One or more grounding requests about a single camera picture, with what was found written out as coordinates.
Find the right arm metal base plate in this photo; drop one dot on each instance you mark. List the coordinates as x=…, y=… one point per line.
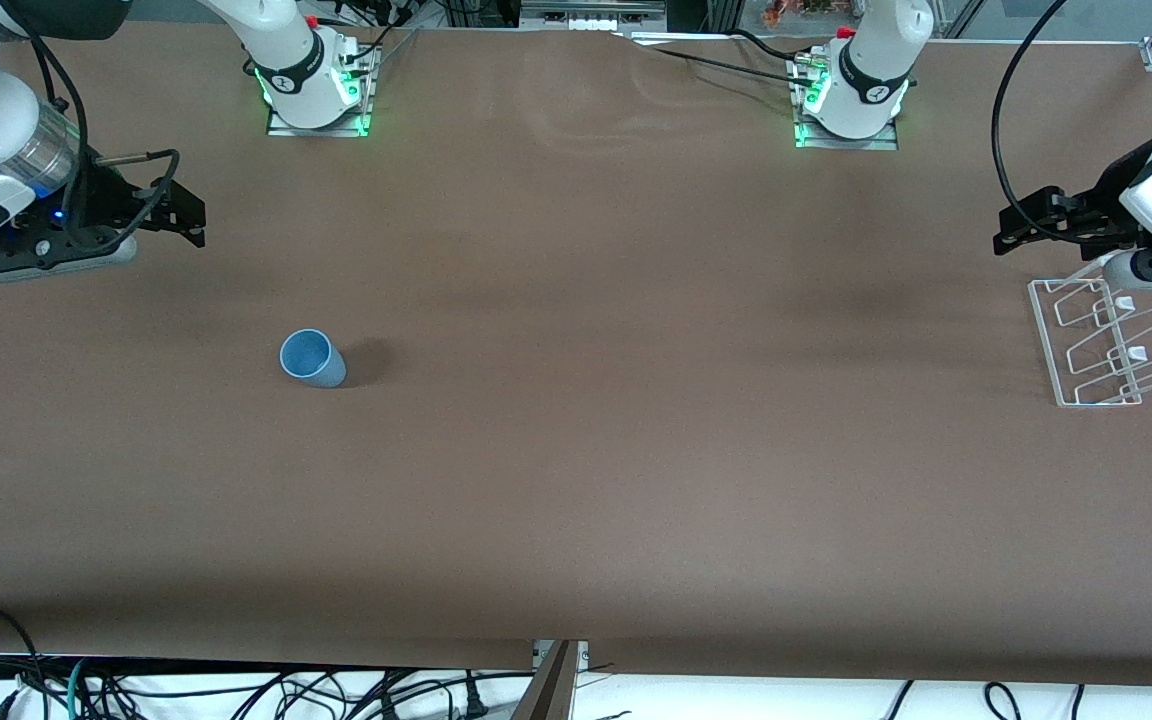
x=316, y=130

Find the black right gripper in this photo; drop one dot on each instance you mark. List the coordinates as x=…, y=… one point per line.
x=108, y=198

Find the grey frame post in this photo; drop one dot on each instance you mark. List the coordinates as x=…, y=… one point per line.
x=551, y=690

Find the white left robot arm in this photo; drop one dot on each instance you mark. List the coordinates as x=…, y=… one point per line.
x=866, y=80

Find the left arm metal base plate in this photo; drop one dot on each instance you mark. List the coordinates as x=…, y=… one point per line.
x=846, y=143

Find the blue plastic cup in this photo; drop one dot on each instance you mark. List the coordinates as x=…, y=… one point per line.
x=311, y=357

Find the aluminium frame beam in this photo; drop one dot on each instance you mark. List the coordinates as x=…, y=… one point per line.
x=591, y=12

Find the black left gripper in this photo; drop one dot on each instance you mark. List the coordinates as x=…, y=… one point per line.
x=1094, y=213

